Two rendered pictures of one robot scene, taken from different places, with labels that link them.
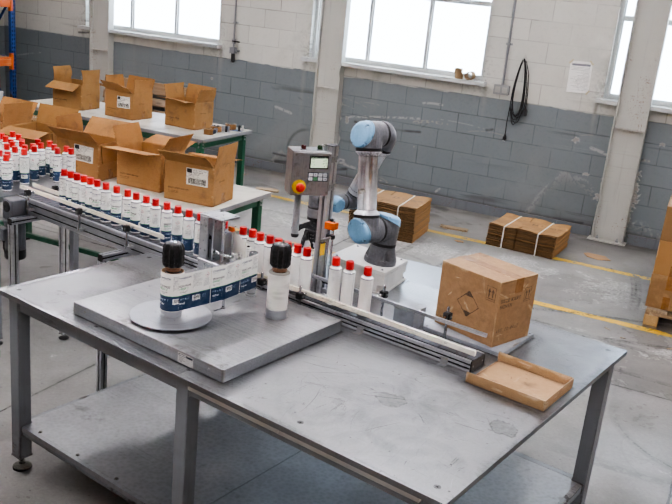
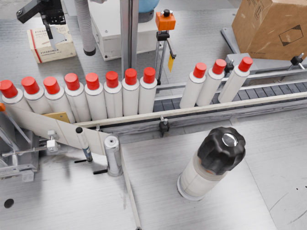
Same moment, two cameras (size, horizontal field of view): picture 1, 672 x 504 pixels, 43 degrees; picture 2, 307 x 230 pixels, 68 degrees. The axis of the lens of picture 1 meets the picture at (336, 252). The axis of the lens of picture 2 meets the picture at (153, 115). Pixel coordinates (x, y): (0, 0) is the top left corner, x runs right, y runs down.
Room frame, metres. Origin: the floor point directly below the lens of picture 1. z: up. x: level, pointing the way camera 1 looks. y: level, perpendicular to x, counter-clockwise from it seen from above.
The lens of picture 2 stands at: (3.08, 0.47, 1.54)
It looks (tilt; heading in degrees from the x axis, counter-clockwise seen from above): 57 degrees down; 304
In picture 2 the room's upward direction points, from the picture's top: 10 degrees clockwise
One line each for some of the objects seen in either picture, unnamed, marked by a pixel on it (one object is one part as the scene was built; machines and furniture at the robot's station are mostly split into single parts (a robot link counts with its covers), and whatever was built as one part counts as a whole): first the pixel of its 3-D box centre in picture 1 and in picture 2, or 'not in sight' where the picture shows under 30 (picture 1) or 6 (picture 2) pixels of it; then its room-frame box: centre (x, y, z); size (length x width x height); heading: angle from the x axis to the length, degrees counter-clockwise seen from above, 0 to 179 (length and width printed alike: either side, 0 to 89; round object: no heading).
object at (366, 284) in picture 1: (365, 291); (234, 82); (3.18, -0.13, 0.98); 0.05 x 0.05 x 0.20
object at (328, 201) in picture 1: (324, 221); (129, 13); (3.50, 0.06, 1.16); 0.04 x 0.04 x 0.67; 55
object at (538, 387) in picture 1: (519, 379); not in sight; (2.78, -0.70, 0.85); 0.30 x 0.26 x 0.04; 55
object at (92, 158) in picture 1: (89, 146); not in sight; (5.47, 1.68, 0.97); 0.45 x 0.38 x 0.37; 158
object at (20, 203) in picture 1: (12, 228); not in sight; (4.37, 1.77, 0.71); 0.15 x 0.12 x 0.34; 145
